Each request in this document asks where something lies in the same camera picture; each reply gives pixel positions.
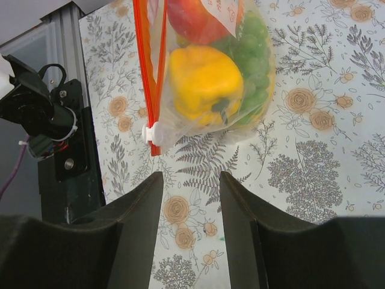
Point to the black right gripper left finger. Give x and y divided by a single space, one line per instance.
110 248

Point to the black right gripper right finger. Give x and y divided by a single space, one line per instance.
269 248

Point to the clear zip top bag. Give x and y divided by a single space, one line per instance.
156 40

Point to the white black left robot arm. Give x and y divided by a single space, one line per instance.
26 100

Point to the yellow fake bell pepper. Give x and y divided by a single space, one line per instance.
206 84

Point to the red fake apple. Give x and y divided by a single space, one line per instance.
205 22

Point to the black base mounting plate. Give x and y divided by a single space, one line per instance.
70 182

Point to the floral table mat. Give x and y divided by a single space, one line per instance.
316 153

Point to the grey aluminium frame rail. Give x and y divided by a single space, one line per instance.
56 40

